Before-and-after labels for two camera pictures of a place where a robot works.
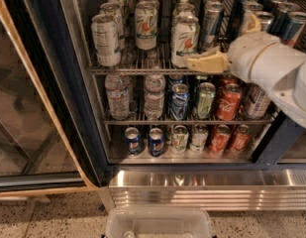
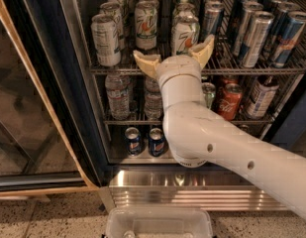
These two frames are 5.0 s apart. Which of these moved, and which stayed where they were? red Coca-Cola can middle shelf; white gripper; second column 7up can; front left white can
Moved: white gripper
Stayed: front left white can; red Coca-Cola can middle shelf; second column 7up can
